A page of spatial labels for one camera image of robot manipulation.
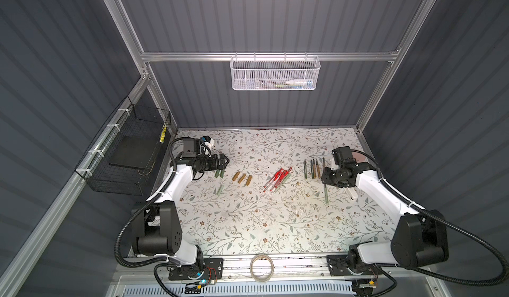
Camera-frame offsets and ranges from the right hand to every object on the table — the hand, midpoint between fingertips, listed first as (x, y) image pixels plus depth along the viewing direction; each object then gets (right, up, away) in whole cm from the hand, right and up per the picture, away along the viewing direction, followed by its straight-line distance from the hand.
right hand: (328, 178), depth 87 cm
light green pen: (+1, -11, +4) cm, 12 cm away
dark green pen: (-7, +3, +16) cm, 17 cm away
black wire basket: (-84, +25, -8) cm, 88 cm away
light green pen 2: (-18, -3, +11) cm, 22 cm away
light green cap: (-50, -7, +7) cm, 51 cm away
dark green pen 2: (-3, +3, +15) cm, 15 cm away
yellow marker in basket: (-72, +19, -3) cm, 75 cm away
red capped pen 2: (-20, -3, +12) cm, 23 cm away
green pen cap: (-53, 0, +14) cm, 55 cm away
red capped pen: (-23, -4, +10) cm, 25 cm away
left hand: (-48, +7, +1) cm, 48 cm away
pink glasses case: (+11, +9, -6) cm, 16 cm away
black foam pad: (-78, +12, -13) cm, 80 cm away
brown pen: (-2, +2, +15) cm, 15 cm away
